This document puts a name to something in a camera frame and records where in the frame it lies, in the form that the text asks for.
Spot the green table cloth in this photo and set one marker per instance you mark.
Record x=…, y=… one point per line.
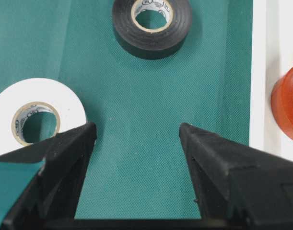
x=138, y=169

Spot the white tape roll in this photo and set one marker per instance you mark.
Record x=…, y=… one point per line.
x=28, y=97

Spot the white plastic tray case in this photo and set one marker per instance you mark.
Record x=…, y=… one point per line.
x=272, y=58

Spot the red tape roll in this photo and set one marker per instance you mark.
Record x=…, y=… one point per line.
x=281, y=102

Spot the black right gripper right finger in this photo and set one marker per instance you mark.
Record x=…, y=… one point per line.
x=236, y=182

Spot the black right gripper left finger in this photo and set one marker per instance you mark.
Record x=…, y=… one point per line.
x=42, y=182

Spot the black tape roll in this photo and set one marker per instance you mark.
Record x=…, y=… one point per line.
x=151, y=43

